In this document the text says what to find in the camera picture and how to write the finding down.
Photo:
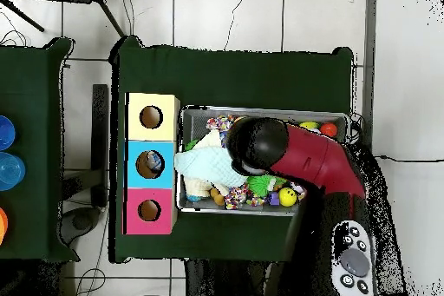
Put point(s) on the mint green cloth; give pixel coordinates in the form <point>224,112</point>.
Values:
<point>208,164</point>

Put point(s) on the clear plastic wrapper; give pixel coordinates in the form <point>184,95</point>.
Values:
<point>155,164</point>

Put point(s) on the clear mesh bin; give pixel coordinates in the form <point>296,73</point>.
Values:
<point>198,121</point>

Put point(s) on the wooden three-hole sorting box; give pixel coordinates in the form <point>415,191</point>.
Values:
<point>139,164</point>

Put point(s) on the cream knitted cloth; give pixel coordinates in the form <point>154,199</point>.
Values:
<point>210,140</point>

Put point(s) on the green spiky ball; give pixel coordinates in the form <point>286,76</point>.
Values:
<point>262,186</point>

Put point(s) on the dark green table cloth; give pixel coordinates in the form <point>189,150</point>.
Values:
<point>236,77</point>

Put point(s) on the yellow smiley face ball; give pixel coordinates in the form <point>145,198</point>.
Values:
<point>287,197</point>

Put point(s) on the red ball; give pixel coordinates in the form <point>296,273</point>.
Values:
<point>329,129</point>

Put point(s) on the dark green side-table cloth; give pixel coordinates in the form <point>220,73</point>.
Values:
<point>35,101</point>

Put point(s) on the light blue plastic cup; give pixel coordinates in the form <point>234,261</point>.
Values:
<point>10,171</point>

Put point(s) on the dark blue plastic cup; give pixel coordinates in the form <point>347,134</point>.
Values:
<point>5,133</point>

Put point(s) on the orange plastic cup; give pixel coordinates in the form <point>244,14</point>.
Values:
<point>3,225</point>

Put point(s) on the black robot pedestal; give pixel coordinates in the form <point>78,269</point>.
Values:
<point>222,282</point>

